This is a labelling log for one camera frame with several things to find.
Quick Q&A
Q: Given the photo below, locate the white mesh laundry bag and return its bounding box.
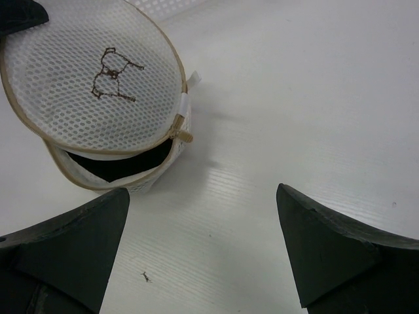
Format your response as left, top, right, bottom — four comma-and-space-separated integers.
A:
1, 1, 200, 192

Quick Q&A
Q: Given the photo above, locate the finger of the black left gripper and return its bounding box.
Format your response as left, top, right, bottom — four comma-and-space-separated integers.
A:
0, 0, 49, 36

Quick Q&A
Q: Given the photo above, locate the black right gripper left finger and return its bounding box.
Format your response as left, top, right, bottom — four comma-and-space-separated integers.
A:
1, 188, 130, 313

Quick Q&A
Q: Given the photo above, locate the white perforated plastic basket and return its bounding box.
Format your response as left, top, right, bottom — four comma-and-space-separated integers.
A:
128, 0, 207, 21

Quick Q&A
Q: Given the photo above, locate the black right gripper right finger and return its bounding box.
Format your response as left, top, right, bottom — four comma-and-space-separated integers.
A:
276, 184, 418, 313

